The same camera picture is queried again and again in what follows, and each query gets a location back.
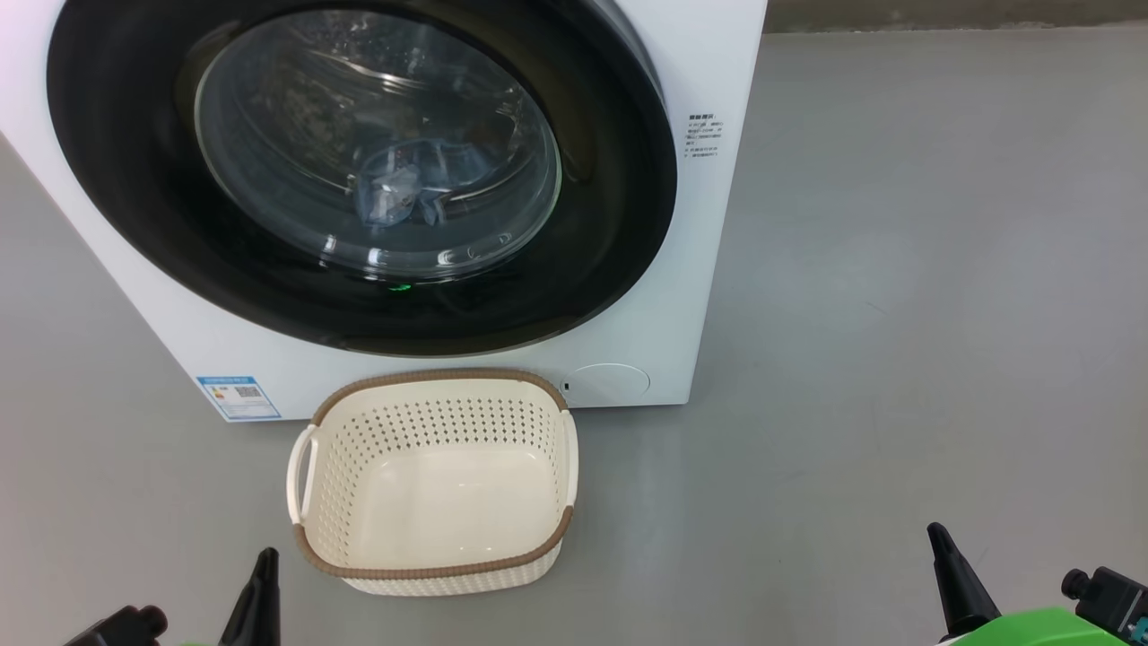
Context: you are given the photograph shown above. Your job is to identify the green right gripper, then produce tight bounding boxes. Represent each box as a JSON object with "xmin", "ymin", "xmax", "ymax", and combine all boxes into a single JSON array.
[{"xmin": 926, "ymin": 522, "xmax": 1126, "ymax": 646}]

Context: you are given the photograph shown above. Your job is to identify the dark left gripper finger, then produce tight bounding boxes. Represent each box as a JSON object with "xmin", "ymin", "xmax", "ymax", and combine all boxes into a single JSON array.
[{"xmin": 218, "ymin": 547, "xmax": 281, "ymax": 646}]

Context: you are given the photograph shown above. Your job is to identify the dark washing machine door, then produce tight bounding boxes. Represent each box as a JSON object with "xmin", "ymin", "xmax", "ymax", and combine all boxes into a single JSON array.
[{"xmin": 47, "ymin": 0, "xmax": 678, "ymax": 357}]

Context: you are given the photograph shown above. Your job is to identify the plain blue garment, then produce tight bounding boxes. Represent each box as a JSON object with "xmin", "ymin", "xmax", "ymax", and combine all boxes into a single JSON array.
[{"xmin": 363, "ymin": 135, "xmax": 503, "ymax": 225}]

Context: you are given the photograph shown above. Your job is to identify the white front-load washing machine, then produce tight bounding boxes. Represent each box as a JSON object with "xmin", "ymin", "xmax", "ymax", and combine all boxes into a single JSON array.
[{"xmin": 0, "ymin": 0, "xmax": 770, "ymax": 423}]

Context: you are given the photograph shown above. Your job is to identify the cream perforated laundry basket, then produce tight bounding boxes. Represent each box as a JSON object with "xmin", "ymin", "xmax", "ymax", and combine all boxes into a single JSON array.
[{"xmin": 286, "ymin": 368, "xmax": 579, "ymax": 597}]

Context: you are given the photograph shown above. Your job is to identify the blue energy label sticker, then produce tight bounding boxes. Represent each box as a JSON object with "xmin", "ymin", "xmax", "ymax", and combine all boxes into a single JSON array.
[{"xmin": 196, "ymin": 375, "xmax": 282, "ymax": 421}]

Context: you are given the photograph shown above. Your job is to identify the round white filter cover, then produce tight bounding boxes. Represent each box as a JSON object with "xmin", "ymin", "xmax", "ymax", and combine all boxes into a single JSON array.
[{"xmin": 562, "ymin": 362, "xmax": 651, "ymax": 406}]

